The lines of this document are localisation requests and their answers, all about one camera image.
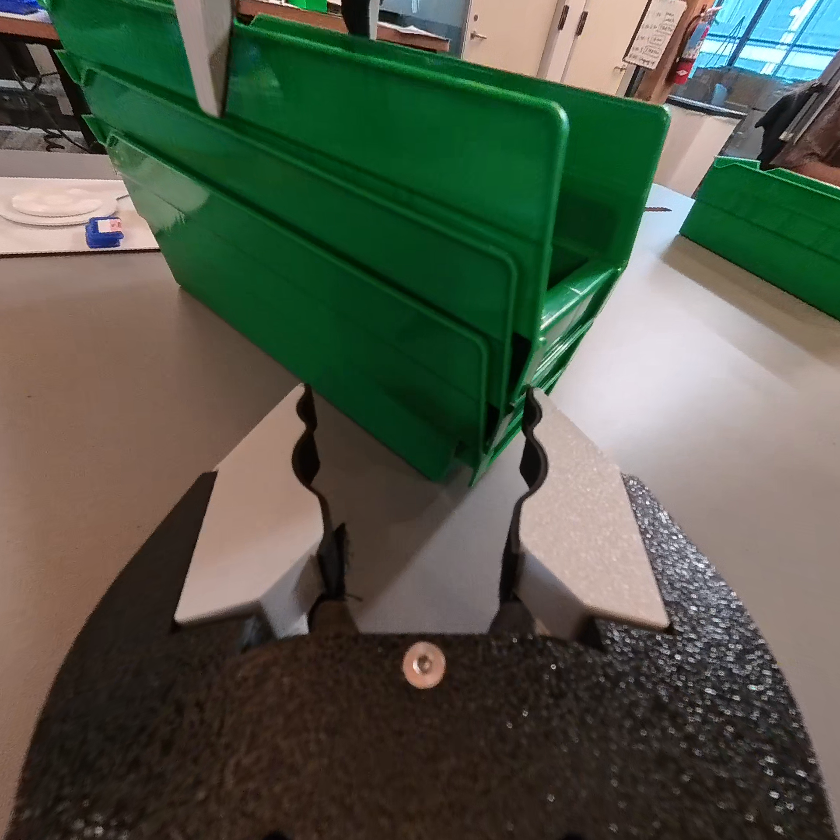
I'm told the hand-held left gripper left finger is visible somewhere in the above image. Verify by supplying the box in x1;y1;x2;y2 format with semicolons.
172;382;350;639

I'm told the wooden desk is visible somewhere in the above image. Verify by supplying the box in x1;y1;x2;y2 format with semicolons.
0;0;452;55

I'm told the white cabinet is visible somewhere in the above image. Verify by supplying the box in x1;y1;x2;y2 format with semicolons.
656;97;749;198

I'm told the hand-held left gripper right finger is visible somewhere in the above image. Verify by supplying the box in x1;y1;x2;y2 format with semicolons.
499;386;672;643

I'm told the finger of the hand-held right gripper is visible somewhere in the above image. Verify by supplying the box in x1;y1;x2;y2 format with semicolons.
340;0;382;38
172;0;235;119

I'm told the white door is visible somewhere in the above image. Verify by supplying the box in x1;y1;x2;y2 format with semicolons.
570;0;651;99
459;0;564;81

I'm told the red fire extinguisher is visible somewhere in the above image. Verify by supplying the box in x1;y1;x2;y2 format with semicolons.
669;5;713;85

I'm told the white foam board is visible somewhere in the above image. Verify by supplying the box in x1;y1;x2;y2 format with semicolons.
0;176;161;257

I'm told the white plate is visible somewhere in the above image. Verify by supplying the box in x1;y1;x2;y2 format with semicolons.
0;187;119;228

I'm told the wooden post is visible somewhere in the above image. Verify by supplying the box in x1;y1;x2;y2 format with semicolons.
643;0;698;106

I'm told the handwritten paper sheet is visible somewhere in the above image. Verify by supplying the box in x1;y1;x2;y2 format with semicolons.
623;0;686;67

